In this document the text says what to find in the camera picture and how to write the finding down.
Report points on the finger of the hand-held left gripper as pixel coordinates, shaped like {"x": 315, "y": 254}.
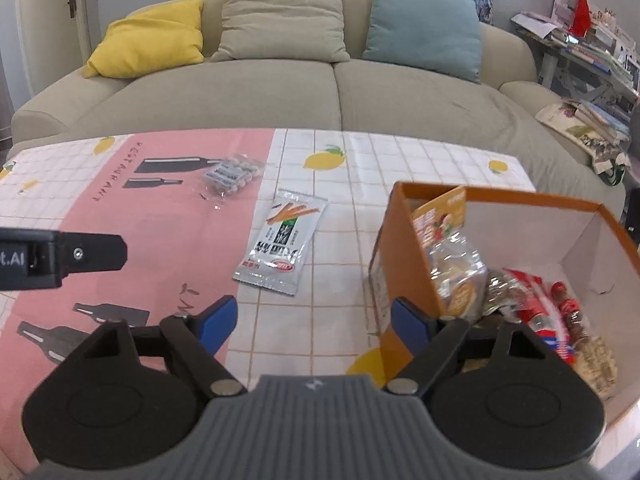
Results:
{"x": 95, "y": 254}

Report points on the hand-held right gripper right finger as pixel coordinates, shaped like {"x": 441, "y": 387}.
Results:
{"x": 410, "y": 325}

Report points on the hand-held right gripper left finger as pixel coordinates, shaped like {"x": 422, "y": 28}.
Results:
{"x": 220, "y": 317}

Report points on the clear bag of pastries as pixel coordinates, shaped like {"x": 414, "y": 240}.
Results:
{"x": 460, "y": 285}

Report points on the silver snack packet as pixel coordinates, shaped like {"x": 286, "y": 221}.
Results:
{"x": 282, "y": 245}

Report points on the red white snack packet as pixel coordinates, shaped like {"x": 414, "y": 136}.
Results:
{"x": 537, "y": 315}

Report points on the orange cardboard box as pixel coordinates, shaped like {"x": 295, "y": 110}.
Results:
{"x": 550, "y": 230}

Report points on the yellow crispy snack packet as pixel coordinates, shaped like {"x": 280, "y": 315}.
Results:
{"x": 597, "y": 367}

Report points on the lemon print checked tablecloth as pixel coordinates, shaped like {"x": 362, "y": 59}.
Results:
{"x": 150, "y": 240}

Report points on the yellow pillow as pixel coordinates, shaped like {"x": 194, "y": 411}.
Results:
{"x": 145, "y": 40}

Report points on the beige fabric sofa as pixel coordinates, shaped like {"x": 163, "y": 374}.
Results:
{"x": 250, "y": 95}

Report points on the green white bag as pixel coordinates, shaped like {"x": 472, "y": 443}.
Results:
{"x": 611, "y": 170}

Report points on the white door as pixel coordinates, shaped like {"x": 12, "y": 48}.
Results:
{"x": 45, "y": 5}

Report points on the floral magazine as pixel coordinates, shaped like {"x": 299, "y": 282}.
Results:
{"x": 575, "y": 122}

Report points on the beige pillow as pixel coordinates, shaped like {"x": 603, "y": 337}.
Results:
{"x": 280, "y": 20}

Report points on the light blue pillow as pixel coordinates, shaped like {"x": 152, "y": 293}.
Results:
{"x": 425, "y": 25}

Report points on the white side table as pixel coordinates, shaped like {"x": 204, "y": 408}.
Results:
{"x": 555, "y": 60}

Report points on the white papers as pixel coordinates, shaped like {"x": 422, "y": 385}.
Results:
{"x": 535, "y": 25}

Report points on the stack of books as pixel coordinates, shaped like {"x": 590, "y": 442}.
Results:
{"x": 607, "y": 60}

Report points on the red paper ornament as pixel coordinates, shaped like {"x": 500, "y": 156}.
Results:
{"x": 581, "y": 16}

